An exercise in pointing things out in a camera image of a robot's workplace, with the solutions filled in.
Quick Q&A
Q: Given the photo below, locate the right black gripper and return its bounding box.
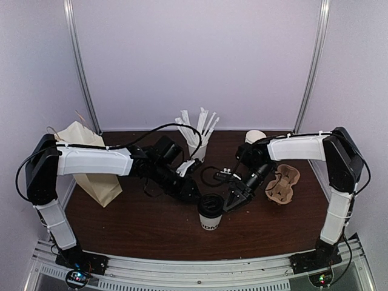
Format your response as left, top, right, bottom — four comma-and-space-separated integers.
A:
224, 162, 275, 212

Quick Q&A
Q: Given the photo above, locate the single black cup lid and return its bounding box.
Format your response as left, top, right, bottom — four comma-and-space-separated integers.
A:
198, 193, 224, 218

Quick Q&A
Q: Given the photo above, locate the single white paper cup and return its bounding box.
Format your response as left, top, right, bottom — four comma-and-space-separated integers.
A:
198, 209, 223, 231

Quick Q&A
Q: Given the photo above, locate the stack of white paper cups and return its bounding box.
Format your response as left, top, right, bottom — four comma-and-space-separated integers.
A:
245, 130, 267, 144

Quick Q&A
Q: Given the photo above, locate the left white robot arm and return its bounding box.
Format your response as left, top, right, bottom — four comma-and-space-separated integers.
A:
21, 134, 201, 269

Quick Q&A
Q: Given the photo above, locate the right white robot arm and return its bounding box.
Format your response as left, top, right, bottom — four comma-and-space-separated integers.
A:
224, 127, 369, 268

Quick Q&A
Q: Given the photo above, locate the white cup holding straws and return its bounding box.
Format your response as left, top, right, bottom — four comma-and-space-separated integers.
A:
187, 142, 207, 162

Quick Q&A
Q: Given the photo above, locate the brown pulp cup carrier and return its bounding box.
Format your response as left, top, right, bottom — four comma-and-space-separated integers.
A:
265, 164, 301, 206

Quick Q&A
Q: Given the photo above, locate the bundle of wrapped white straws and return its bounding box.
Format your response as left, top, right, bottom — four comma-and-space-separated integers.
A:
175, 107, 220, 146

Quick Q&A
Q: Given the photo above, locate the brown paper bag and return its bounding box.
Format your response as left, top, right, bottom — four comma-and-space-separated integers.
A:
46, 110, 122, 207

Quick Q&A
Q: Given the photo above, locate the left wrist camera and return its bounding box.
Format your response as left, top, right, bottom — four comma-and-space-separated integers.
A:
176, 158, 202, 178

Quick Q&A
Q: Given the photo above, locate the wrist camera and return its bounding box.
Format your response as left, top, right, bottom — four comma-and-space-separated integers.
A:
213, 168, 241, 182
176, 158, 202, 178

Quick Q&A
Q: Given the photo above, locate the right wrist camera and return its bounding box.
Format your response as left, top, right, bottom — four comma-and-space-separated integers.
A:
213, 168, 241, 182

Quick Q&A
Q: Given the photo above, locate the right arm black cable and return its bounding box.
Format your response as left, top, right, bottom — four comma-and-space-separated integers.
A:
201, 151, 243, 186

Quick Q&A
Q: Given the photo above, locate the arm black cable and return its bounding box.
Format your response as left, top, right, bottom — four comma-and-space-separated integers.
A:
201, 151, 243, 186
16, 122, 204, 207

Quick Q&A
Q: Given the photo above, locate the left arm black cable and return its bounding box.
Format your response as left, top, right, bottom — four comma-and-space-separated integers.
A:
16, 122, 204, 207

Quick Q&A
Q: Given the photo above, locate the aluminium front rail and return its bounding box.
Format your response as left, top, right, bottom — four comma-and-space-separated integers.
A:
25, 253, 369, 291

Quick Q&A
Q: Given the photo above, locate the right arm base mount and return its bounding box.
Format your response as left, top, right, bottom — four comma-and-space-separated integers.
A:
289, 250, 343, 288

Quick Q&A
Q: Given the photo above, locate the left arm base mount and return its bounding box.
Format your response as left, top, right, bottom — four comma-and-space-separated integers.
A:
55, 253, 109, 289

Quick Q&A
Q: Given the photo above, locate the left aluminium frame post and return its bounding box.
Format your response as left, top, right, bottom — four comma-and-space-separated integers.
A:
63, 0, 102, 134

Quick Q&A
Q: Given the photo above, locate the aluminium frame post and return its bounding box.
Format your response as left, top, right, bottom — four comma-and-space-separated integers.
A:
63, 0, 102, 134
293, 0, 330, 133

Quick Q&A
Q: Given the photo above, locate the right aluminium frame post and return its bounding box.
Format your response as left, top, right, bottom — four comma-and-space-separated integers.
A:
293, 0, 330, 133

